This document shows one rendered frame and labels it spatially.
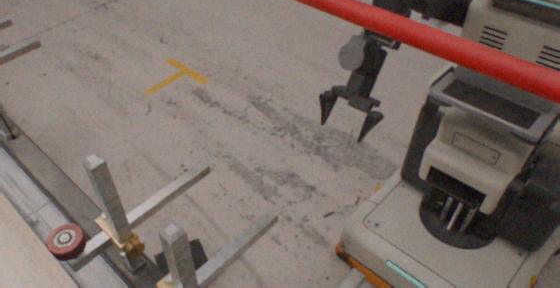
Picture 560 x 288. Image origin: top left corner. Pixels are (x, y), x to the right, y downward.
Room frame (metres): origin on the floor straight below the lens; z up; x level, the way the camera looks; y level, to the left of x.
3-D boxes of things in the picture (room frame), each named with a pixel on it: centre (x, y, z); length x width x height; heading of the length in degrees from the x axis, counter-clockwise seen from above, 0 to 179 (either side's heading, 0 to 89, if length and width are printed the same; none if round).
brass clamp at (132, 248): (0.65, 0.29, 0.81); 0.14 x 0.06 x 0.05; 41
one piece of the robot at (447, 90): (0.80, -0.62, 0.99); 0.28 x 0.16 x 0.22; 41
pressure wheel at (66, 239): (0.59, 0.39, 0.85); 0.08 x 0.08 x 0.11
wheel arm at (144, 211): (0.72, 0.24, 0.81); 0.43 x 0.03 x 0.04; 131
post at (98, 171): (0.63, 0.28, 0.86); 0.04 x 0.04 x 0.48; 41
